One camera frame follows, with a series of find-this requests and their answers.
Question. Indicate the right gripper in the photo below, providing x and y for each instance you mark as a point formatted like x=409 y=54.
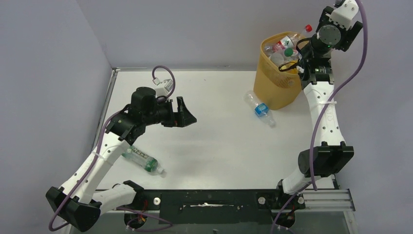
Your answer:
x=347 y=35

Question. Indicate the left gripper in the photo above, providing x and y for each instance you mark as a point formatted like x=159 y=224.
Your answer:
x=185 y=118

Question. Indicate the red label bottle sideways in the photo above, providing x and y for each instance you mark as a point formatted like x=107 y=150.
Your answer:
x=282 y=41

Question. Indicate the green label bottle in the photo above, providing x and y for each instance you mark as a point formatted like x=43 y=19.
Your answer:
x=147 y=162

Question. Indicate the small blue label bottle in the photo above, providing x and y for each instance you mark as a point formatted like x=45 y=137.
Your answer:
x=260 y=109

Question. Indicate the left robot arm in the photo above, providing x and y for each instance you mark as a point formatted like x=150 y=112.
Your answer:
x=76 y=201

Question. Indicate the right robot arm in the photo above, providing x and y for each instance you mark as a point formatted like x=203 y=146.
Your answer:
x=328 y=152

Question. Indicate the yellow plastic waste bin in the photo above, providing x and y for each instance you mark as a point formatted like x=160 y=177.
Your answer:
x=274 y=88

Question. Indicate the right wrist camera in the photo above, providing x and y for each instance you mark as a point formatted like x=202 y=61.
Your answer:
x=343 y=14

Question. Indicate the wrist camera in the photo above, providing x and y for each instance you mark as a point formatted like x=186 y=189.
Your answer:
x=163 y=88
x=343 y=14

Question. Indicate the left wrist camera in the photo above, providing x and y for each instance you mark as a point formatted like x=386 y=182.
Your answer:
x=163 y=88

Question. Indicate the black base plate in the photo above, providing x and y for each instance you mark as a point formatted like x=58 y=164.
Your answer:
x=215 y=206

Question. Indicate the aluminium frame rail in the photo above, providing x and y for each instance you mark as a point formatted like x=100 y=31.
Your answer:
x=327 y=211

